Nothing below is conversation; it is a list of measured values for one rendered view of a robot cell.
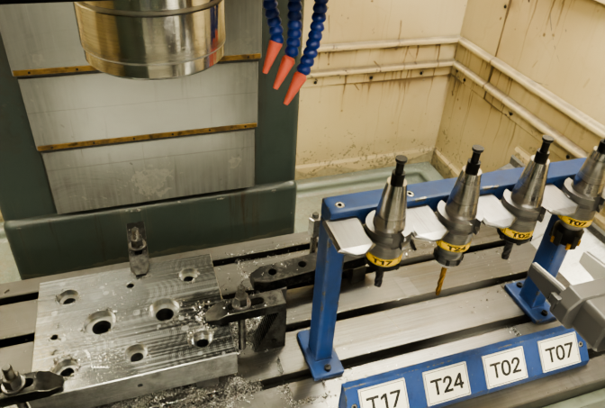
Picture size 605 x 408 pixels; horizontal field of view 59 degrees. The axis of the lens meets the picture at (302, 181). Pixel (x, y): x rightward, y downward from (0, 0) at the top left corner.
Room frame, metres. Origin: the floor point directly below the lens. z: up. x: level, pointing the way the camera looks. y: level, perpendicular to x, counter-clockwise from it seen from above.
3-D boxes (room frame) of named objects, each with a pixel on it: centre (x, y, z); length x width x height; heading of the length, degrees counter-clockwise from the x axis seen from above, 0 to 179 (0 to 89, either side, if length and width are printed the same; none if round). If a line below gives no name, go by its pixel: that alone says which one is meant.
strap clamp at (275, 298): (0.60, 0.08, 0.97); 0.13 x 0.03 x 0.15; 110
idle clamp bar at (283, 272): (0.76, -0.04, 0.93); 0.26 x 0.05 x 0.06; 115
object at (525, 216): (0.63, -0.33, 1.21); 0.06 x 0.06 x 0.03
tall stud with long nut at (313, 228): (0.82, -0.03, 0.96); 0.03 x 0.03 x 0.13
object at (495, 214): (0.62, -0.27, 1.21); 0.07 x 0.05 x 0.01; 20
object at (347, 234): (0.54, -0.07, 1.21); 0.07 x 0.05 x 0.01; 20
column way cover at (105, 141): (1.00, 0.33, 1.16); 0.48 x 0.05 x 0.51; 110
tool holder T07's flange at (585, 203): (0.67, -0.43, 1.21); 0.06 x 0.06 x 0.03
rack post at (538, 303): (0.74, -0.46, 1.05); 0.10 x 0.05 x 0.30; 20
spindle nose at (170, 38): (0.59, 0.18, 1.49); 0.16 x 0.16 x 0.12
